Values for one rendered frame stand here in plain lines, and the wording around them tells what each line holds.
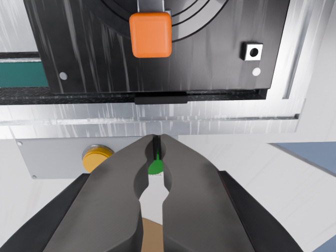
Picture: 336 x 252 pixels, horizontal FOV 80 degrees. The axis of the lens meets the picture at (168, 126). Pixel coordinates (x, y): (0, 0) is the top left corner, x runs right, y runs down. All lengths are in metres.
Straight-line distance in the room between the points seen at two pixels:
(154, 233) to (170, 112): 0.34
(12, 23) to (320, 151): 1.77
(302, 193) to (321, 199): 0.05
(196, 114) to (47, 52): 0.17
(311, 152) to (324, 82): 1.38
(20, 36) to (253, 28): 0.26
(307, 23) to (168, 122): 0.18
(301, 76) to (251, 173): 0.25
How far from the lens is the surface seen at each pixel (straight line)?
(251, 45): 0.22
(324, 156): 1.85
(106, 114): 0.25
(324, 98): 0.43
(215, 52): 0.22
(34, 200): 0.56
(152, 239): 0.51
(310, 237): 0.69
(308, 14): 0.27
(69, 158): 0.30
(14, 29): 0.32
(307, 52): 0.27
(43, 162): 0.33
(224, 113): 0.25
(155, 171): 0.27
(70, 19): 0.23
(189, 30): 0.19
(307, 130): 0.45
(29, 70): 0.29
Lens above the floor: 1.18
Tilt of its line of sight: 63 degrees down
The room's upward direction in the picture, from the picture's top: 179 degrees clockwise
